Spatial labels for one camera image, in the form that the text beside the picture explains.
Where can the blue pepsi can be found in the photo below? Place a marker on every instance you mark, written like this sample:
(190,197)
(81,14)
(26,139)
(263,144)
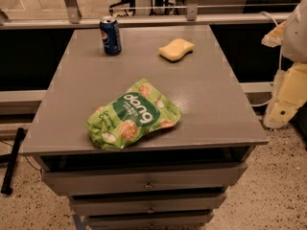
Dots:
(110,35)

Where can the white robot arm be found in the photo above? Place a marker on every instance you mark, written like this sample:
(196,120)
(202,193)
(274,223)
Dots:
(294,41)

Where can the green rice chip bag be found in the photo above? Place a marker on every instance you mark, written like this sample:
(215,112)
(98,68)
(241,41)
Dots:
(141,110)

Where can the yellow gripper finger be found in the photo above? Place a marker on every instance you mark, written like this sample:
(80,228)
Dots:
(274,37)
(279,114)

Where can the grey drawer cabinet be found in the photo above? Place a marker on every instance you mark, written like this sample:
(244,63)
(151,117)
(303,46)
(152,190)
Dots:
(148,138)

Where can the black bar on floor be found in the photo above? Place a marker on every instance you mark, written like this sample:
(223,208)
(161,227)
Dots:
(10,161)

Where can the yellow sponge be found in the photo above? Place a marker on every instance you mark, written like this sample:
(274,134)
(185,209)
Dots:
(176,49)

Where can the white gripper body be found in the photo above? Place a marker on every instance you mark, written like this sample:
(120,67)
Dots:
(296,37)

